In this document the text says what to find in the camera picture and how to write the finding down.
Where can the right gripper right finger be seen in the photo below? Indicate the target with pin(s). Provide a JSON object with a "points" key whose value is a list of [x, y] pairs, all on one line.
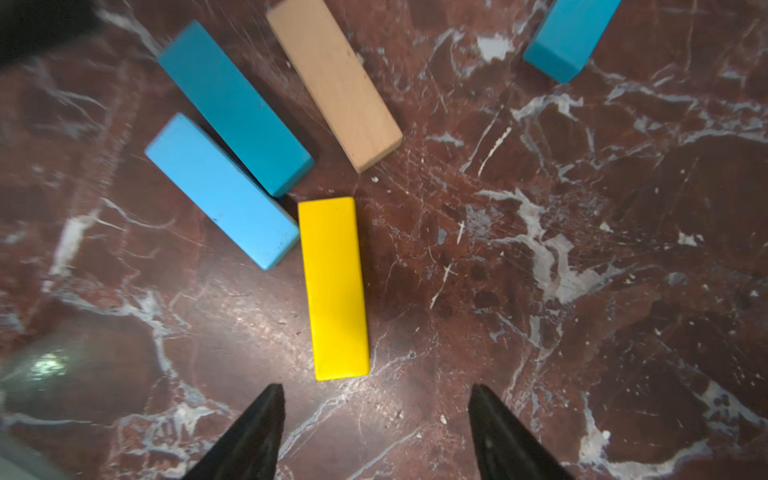
{"points": [[504, 447]]}

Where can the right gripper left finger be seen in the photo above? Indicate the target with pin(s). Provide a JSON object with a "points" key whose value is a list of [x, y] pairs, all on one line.
{"points": [[249, 449]]}

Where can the long yellow block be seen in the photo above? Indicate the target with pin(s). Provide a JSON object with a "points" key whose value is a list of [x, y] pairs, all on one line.
{"points": [[335, 291]]}

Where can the light blue long block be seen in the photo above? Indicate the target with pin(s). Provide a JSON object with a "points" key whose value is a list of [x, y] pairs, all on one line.
{"points": [[201, 169]]}

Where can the teal long block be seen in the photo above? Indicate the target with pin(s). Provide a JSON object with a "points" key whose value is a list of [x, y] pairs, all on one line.
{"points": [[235, 110]]}

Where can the natural wood block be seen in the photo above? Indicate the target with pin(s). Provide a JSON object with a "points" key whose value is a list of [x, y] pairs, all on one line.
{"points": [[335, 79]]}

